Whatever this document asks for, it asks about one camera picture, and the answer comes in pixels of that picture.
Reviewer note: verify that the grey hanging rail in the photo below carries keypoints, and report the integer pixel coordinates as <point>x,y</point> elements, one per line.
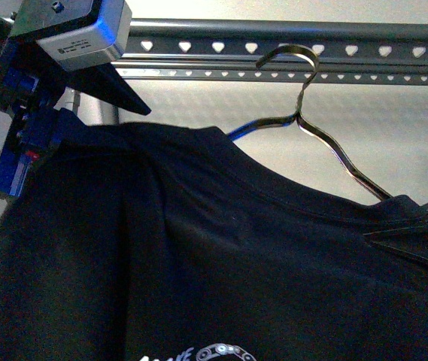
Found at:
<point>269,76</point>
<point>388,43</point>

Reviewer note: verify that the grey rear hanging rail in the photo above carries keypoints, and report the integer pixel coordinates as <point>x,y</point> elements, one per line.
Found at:
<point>269,76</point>

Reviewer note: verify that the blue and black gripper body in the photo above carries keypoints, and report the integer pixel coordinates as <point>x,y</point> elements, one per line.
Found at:
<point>31,83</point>

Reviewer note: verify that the grey front hanging rail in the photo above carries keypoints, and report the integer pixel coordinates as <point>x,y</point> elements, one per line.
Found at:
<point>388,43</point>

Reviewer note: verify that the black t-shirt with chain print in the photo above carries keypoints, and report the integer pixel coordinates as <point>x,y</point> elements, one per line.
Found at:
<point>151,242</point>

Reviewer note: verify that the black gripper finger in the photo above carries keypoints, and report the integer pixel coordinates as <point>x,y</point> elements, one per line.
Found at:
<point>104,83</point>

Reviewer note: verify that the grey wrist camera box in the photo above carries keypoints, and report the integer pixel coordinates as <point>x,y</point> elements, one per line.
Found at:
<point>102,42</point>

